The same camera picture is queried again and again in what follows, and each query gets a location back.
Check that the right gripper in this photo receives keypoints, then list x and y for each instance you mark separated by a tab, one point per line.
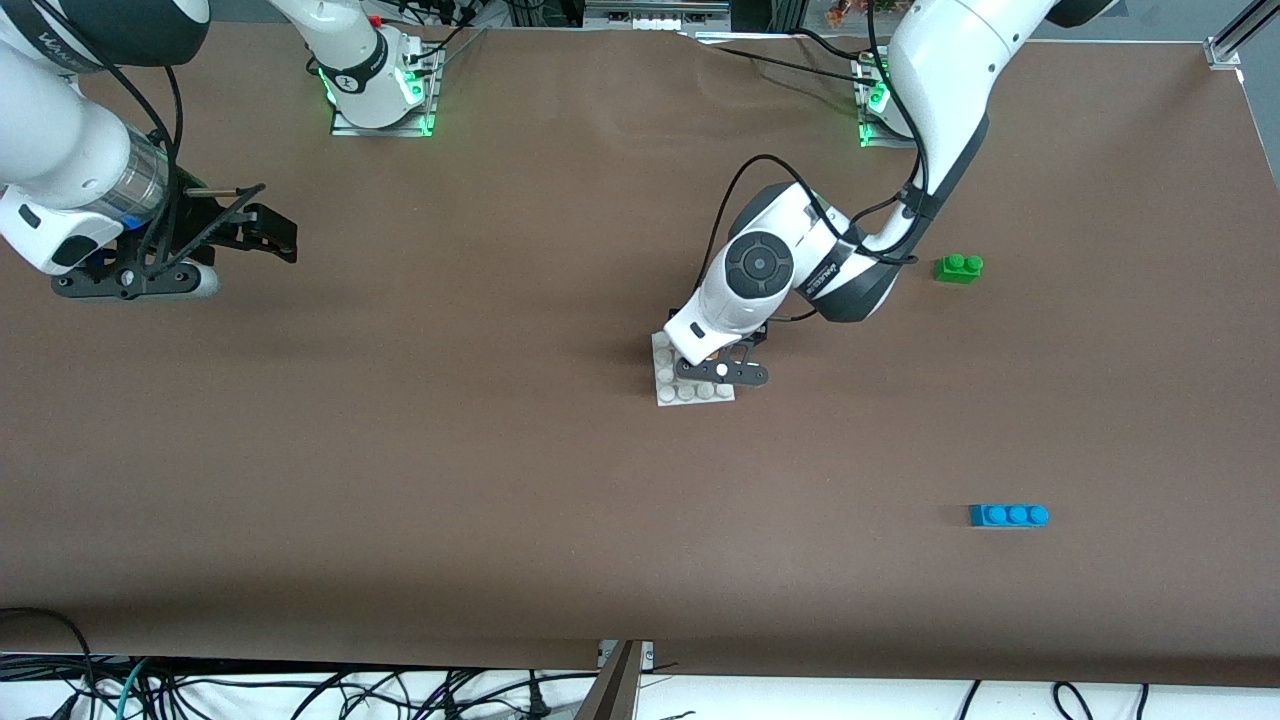
193	222

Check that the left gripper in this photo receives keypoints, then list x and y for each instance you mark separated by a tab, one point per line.
760	334

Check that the white studded base plate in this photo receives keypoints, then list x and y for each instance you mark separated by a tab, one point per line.
690	393

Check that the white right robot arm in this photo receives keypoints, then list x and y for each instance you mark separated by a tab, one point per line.
50	130

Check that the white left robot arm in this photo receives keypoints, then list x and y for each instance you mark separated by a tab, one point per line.
950	60

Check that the green two-stud block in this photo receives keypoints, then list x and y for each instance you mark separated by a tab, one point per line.
958	270

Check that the blue three-stud block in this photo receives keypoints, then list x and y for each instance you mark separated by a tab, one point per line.
1008	516

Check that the brown table cover sheet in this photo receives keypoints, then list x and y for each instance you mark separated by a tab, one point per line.
500	450

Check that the aluminium table profile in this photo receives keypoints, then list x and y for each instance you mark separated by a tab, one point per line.
615	690

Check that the aluminium corner profile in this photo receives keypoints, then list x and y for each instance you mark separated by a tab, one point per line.
1222	52

